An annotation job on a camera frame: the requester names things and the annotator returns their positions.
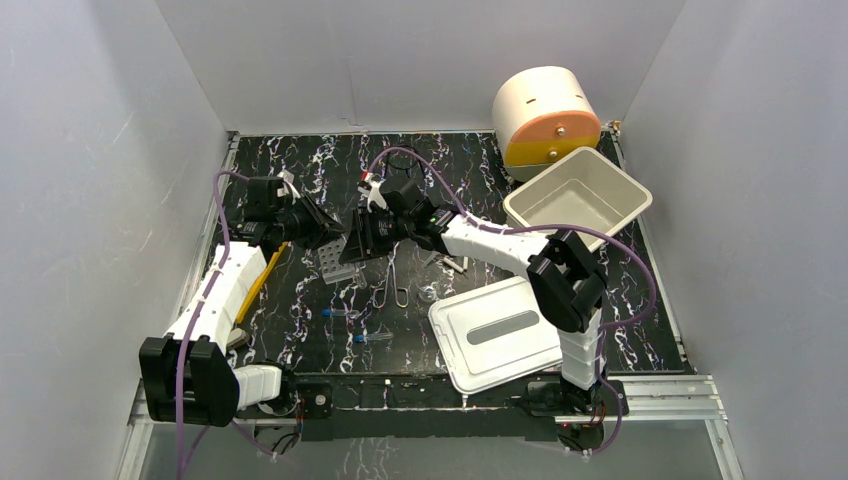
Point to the white paper packet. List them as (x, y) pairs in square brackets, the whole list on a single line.
[(458, 264)]

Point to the cream cylindrical drawer cabinet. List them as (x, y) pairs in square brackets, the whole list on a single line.
[(540, 115)]

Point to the metal crucible tongs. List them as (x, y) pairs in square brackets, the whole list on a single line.
[(391, 286)]

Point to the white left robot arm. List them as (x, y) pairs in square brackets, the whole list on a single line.
[(185, 374)]

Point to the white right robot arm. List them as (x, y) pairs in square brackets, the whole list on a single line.
[(564, 277)]

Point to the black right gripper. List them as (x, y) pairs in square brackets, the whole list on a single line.
[(361, 243)]

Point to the white plastic bin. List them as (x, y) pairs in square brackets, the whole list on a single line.
[(585, 189)]

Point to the white bin lid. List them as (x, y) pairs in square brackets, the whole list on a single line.
[(492, 335)]

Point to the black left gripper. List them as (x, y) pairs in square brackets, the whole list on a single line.
[(312, 220)]

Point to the clear plastic tube rack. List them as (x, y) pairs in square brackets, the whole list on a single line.
[(332, 270)]

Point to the blue capped tube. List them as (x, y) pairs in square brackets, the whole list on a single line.
[(340, 313), (373, 337)]

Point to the yellow test tube rack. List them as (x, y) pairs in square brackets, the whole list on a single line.
[(259, 283)]

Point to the aluminium frame rail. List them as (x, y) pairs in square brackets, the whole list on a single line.
[(648, 397)]

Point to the small glass beaker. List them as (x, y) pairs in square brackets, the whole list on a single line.
[(428, 293)]

